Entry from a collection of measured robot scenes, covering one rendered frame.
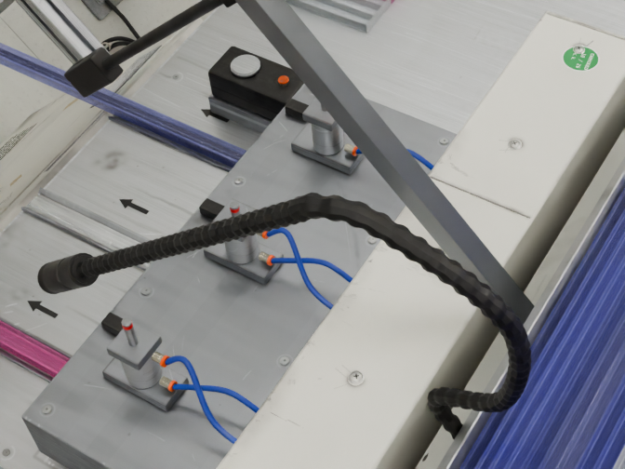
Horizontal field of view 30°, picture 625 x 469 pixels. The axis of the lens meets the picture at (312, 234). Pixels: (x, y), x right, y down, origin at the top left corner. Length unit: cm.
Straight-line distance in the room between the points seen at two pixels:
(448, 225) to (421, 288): 7
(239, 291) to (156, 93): 27
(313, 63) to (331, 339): 18
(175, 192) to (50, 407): 24
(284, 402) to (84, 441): 13
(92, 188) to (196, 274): 18
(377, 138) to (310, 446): 18
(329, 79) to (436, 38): 38
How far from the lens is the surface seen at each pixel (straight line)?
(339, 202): 43
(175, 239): 52
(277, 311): 76
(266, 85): 92
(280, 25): 64
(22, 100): 206
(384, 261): 76
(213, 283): 78
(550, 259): 78
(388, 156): 66
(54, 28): 176
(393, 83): 98
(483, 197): 79
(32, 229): 92
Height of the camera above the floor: 185
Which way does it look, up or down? 54 degrees down
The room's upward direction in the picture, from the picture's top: 76 degrees clockwise
